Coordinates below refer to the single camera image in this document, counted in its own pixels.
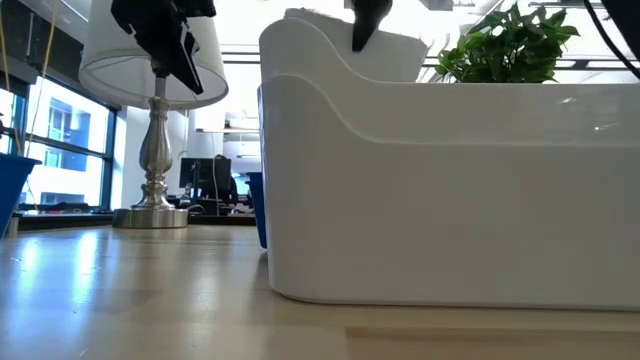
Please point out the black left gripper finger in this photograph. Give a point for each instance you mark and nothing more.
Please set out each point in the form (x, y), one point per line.
(185, 60)

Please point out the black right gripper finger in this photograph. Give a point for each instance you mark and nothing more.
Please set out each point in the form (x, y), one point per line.
(367, 25)

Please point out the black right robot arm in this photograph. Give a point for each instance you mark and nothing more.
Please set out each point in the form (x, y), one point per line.
(627, 20)

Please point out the white shade table lamp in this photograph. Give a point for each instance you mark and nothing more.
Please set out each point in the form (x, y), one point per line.
(155, 155)

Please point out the black computer monitor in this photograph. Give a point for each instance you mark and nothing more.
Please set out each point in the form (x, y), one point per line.
(200, 175)

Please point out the green potted plant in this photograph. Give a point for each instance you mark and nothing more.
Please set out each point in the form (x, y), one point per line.
(505, 50)

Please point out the blue slotted plastic basket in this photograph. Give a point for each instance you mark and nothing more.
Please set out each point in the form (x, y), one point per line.
(12, 185)
(256, 210)

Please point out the black metal table frame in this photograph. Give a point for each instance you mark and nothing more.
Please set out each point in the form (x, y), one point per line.
(65, 220)

